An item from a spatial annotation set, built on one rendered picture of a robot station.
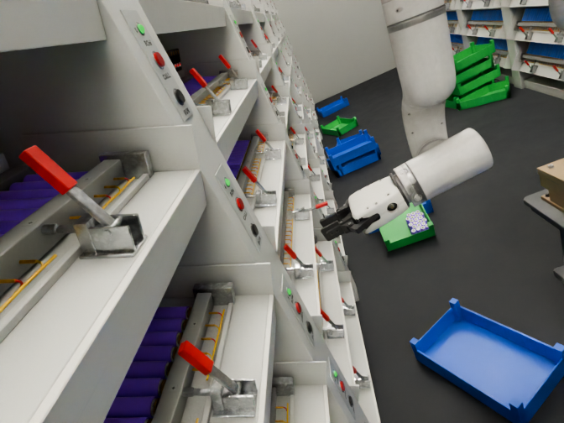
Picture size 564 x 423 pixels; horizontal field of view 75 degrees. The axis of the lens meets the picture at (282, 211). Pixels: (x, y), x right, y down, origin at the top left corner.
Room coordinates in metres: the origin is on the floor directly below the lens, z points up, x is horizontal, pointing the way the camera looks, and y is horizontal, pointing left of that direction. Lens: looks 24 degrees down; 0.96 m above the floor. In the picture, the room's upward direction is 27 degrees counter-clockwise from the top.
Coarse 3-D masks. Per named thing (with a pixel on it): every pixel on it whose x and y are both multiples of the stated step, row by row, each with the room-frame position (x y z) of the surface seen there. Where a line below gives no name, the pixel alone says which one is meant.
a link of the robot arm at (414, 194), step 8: (400, 168) 0.62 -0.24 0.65; (408, 168) 0.61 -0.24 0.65; (400, 176) 0.61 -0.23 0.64; (408, 176) 0.60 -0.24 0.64; (400, 184) 0.61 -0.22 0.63; (408, 184) 0.59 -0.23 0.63; (416, 184) 0.59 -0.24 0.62; (408, 192) 0.59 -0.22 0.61; (416, 192) 0.59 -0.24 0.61; (408, 200) 0.60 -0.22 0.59; (416, 200) 0.59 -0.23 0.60; (424, 200) 0.59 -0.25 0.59
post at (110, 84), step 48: (48, 48) 0.43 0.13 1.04; (96, 48) 0.42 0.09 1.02; (0, 96) 0.45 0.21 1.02; (48, 96) 0.44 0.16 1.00; (96, 96) 0.43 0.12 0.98; (144, 96) 0.42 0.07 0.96; (0, 144) 0.46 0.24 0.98; (240, 192) 0.49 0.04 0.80; (192, 240) 0.43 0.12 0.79; (240, 240) 0.41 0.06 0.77; (288, 336) 0.42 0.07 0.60
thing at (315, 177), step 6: (312, 162) 1.78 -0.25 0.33; (318, 162) 1.77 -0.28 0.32; (312, 168) 1.78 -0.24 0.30; (318, 168) 1.77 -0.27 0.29; (312, 174) 1.70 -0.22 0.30; (318, 174) 1.69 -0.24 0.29; (312, 180) 1.61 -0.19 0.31; (318, 180) 1.61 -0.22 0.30; (312, 186) 1.55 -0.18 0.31; (318, 186) 1.54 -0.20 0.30; (318, 192) 1.48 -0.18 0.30; (318, 198) 1.37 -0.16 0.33; (324, 198) 1.42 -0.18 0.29; (324, 210) 1.32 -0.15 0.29
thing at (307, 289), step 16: (304, 192) 1.09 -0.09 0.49; (288, 208) 1.01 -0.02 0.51; (288, 224) 0.92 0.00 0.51; (304, 224) 0.90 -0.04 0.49; (288, 240) 0.84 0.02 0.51; (304, 240) 0.82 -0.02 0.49; (288, 256) 0.77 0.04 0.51; (304, 256) 0.76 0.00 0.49; (288, 272) 0.71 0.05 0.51; (304, 288) 0.64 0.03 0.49; (320, 320) 0.50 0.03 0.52
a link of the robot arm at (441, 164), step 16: (432, 144) 0.64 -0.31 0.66; (448, 144) 0.60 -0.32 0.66; (464, 144) 0.58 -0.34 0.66; (480, 144) 0.56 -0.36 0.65; (416, 160) 0.61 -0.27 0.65; (432, 160) 0.59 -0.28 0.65; (448, 160) 0.58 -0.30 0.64; (464, 160) 0.57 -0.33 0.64; (480, 160) 0.56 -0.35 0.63; (416, 176) 0.59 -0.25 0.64; (432, 176) 0.58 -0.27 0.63; (448, 176) 0.57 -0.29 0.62; (464, 176) 0.57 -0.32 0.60; (432, 192) 0.58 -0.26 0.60
